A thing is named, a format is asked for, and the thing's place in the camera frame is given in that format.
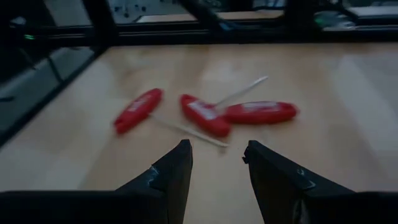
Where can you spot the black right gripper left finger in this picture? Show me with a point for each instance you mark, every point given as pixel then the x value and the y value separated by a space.
pixel 140 205

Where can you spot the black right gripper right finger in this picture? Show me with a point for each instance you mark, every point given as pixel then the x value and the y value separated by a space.
pixel 295 202

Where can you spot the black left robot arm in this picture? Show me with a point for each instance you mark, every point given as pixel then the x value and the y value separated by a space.
pixel 15 46

